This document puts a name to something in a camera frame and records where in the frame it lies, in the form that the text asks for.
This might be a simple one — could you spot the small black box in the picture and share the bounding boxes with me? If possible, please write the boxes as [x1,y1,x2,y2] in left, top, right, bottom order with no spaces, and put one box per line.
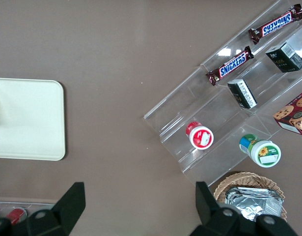
[265,42,302,73]
[227,78,258,110]

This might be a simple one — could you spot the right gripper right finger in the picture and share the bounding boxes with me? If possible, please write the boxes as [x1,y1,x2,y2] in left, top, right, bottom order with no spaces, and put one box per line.
[190,181,299,236]

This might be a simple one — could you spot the green label white cup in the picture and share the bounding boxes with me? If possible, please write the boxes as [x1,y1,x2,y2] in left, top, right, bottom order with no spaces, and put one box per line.
[238,134,282,168]

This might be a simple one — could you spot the snickers chocolate bar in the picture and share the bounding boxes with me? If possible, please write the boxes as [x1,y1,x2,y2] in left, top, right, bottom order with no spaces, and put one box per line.
[248,3,302,45]
[206,46,254,87]

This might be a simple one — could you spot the clear acrylic step stand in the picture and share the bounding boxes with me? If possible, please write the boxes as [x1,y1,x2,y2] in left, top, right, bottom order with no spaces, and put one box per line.
[143,0,302,186]

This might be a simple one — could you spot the silver foil package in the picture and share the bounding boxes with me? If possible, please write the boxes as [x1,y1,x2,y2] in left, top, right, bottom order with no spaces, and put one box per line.
[225,186,285,220]

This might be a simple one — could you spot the red cookie box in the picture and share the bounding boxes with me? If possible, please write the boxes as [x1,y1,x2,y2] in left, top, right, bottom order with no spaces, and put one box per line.
[273,88,302,137]

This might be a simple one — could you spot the red label white cup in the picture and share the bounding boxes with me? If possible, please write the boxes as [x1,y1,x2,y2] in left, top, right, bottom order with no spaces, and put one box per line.
[185,121,215,150]

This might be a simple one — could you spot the light tan wicker basket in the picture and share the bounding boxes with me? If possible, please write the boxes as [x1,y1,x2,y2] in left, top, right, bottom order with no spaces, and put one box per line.
[213,171,288,223]

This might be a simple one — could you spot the clear acrylic bottle rack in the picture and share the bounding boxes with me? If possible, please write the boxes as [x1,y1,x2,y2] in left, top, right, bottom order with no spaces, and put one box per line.
[0,200,58,220]

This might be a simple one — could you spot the cream plastic tray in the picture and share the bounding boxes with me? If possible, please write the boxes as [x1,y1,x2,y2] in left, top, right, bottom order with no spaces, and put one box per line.
[0,77,66,162]

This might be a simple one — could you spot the red cola bottle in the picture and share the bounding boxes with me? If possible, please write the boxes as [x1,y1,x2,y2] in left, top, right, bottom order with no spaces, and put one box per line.
[6,207,28,225]

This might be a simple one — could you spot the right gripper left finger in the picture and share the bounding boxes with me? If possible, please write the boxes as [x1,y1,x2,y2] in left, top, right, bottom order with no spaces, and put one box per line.
[0,181,86,236]

